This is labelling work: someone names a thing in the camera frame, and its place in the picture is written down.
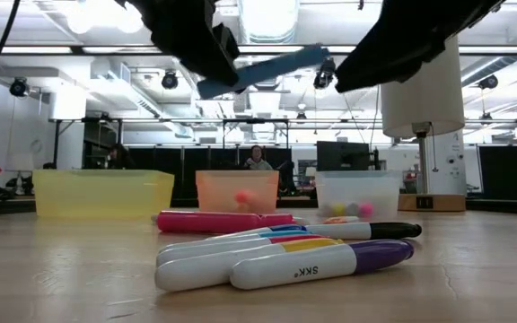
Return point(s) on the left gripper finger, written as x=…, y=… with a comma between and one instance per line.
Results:
x=228, y=41
x=195, y=49

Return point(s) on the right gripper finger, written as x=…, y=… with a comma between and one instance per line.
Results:
x=370, y=58
x=417, y=56

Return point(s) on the blue chunky highlighter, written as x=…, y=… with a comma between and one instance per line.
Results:
x=276, y=67

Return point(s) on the pink chunky highlighter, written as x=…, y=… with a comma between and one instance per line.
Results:
x=366, y=209

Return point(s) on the pink Expo marker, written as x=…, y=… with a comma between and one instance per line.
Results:
x=245, y=197

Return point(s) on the black cap white marker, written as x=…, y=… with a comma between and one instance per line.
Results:
x=361, y=231

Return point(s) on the red chunky highlighter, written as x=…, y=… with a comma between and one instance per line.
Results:
x=222, y=222

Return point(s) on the purple cap SKK marker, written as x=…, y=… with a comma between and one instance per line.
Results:
x=312, y=264

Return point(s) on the yellow cap SKK marker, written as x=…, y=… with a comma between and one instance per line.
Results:
x=195, y=271

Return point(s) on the black ceiling spotlight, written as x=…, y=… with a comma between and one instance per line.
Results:
x=169, y=80
x=488, y=81
x=325, y=76
x=18, y=87

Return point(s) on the white shade wooden table lamp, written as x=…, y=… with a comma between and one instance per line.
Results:
x=424, y=107

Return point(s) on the black computer monitor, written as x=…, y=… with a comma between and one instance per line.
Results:
x=341, y=156

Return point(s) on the white pillar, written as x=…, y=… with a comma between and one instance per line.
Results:
x=451, y=166

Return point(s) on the black partition panels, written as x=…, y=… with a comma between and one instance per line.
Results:
x=160, y=161

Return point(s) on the person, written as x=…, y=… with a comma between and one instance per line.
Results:
x=119, y=157
x=256, y=159

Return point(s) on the clear plastic bin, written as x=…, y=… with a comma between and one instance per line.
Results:
x=357, y=188

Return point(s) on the orange translucent plastic bin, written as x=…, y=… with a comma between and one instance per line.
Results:
x=222, y=188

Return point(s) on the yellow translucent plastic bin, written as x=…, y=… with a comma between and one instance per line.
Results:
x=101, y=193

